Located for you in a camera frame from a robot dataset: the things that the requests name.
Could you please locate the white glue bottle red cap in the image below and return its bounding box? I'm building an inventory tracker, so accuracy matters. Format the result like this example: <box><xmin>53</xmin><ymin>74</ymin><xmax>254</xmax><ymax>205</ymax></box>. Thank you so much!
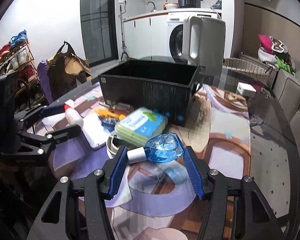
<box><xmin>64</xmin><ymin>103</ymin><xmax>84</xmax><ymax>128</ymax></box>

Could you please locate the yellow plastic clip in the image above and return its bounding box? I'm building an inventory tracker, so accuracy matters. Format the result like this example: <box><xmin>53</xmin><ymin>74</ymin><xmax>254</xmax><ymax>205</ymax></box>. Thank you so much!
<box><xmin>94</xmin><ymin>107</ymin><xmax>126</xmax><ymax>120</ymax></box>

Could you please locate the wet wipes pack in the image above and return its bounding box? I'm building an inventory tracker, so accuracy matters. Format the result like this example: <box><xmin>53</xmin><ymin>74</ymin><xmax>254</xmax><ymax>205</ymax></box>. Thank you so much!
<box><xmin>115</xmin><ymin>107</ymin><xmax>168</xmax><ymax>147</ymax></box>

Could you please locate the blue eye drop bottle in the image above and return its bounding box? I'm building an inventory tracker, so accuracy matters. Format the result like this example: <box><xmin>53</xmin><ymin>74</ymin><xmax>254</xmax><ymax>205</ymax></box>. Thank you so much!
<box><xmin>127</xmin><ymin>133</ymin><xmax>185</xmax><ymax>163</ymax></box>

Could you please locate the anime print desk mat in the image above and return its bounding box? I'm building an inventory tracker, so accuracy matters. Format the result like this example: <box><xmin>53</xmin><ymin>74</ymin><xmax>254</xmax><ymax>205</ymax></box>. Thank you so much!
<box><xmin>27</xmin><ymin>83</ymin><xmax>252</xmax><ymax>240</ymax></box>

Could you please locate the shoe rack with shoes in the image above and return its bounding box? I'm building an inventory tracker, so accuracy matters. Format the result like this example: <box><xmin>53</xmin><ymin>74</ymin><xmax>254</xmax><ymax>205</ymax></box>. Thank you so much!
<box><xmin>0</xmin><ymin>29</ymin><xmax>39</xmax><ymax>100</ymax></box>

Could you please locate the floor mop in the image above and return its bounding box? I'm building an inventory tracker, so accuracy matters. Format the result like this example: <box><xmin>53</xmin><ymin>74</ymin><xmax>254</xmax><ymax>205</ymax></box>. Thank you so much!
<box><xmin>119</xmin><ymin>5</ymin><xmax>129</xmax><ymax>62</ymax></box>

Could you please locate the black storage box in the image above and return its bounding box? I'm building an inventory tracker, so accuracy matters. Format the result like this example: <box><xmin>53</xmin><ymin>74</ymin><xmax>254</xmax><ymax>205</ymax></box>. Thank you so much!
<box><xmin>98</xmin><ymin>60</ymin><xmax>205</xmax><ymax>126</ymax></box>

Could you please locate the small white box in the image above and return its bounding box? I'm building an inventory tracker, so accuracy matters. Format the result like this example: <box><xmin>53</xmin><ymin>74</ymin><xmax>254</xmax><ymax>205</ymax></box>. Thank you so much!
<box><xmin>236</xmin><ymin>82</ymin><xmax>256</xmax><ymax>97</ymax></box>

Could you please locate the wicker basket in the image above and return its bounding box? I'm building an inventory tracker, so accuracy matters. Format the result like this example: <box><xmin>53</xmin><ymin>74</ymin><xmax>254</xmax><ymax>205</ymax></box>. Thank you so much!
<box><xmin>223</xmin><ymin>57</ymin><xmax>274</xmax><ymax>85</ymax></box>

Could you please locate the grey sofa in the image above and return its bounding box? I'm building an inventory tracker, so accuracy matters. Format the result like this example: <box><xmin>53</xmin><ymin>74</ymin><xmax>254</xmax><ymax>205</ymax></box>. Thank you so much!
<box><xmin>273</xmin><ymin>70</ymin><xmax>300</xmax><ymax>154</ymax></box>

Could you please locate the white electric kettle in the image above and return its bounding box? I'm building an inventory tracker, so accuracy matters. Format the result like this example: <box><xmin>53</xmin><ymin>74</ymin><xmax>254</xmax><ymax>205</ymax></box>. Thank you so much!
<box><xmin>182</xmin><ymin>16</ymin><xmax>225</xmax><ymax>86</ymax></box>

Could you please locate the pile of clothes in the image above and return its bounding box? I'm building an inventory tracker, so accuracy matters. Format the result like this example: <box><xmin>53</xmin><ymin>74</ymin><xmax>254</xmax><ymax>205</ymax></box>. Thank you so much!
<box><xmin>257</xmin><ymin>34</ymin><xmax>296</xmax><ymax>76</ymax></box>

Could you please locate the white washing machine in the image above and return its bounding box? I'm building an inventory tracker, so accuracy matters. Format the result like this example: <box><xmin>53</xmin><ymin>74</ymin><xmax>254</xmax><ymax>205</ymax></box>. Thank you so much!
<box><xmin>167</xmin><ymin>11</ymin><xmax>221</xmax><ymax>64</ymax></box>

